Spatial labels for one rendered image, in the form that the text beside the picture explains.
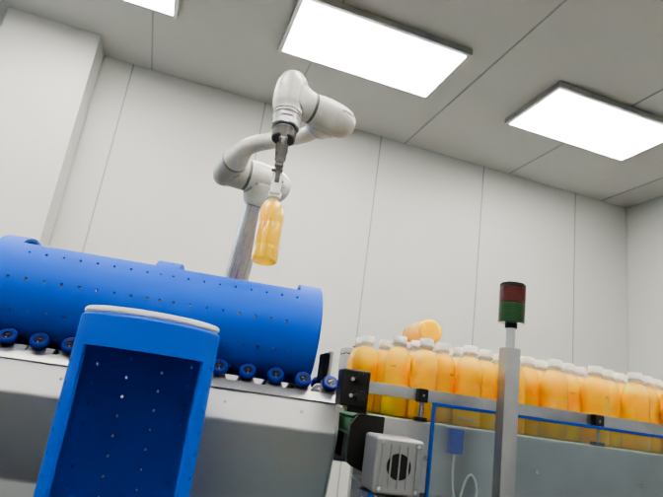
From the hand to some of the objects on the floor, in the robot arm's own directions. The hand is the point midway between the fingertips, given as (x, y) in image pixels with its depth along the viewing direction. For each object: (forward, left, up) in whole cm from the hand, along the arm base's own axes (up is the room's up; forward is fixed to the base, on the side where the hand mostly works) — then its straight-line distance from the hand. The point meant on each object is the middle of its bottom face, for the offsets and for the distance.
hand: (275, 187), depth 159 cm
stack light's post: (+37, +56, -150) cm, 165 cm away
